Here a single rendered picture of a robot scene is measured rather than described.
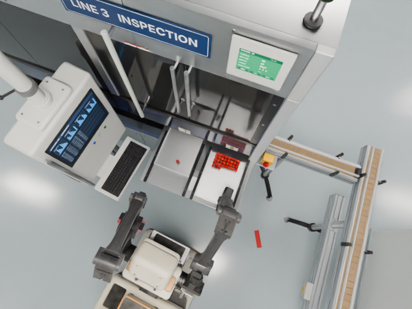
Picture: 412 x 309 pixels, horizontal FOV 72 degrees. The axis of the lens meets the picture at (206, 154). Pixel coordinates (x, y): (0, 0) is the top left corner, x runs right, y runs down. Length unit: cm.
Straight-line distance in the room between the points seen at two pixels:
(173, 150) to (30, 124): 93
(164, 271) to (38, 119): 91
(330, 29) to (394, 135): 274
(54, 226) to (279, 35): 269
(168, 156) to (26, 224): 172
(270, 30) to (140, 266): 113
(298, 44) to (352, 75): 284
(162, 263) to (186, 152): 85
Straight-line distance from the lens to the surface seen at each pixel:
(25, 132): 158
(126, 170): 210
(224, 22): 96
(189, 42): 109
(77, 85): 158
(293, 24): 99
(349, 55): 391
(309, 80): 107
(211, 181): 197
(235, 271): 284
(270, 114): 134
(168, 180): 198
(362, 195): 216
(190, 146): 203
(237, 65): 108
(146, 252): 147
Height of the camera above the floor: 281
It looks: 73 degrees down
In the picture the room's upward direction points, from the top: 5 degrees clockwise
